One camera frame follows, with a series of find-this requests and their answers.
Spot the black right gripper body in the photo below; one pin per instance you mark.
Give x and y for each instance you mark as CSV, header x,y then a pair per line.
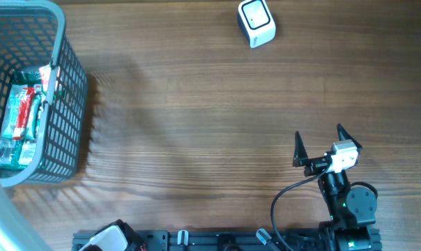
x,y
314,165

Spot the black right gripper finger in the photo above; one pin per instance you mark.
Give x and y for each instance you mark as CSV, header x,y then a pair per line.
x,y
343,135
300,157

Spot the light green wipes packet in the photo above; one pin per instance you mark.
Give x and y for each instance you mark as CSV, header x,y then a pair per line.
x,y
33,119

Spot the red Nescafe sachet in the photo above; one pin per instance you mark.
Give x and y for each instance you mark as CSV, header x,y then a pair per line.
x,y
26,97

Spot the green 3M gloves package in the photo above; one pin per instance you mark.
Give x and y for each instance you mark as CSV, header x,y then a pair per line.
x,y
17,154

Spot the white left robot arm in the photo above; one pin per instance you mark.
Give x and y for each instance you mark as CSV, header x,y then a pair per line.
x,y
17,234

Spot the white barcode scanner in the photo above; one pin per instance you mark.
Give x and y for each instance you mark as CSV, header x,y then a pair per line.
x,y
256,22

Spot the grey plastic shopping basket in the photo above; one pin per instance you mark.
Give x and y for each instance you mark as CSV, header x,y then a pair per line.
x,y
33,34

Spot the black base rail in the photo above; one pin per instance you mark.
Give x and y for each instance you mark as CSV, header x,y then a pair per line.
x,y
298,239

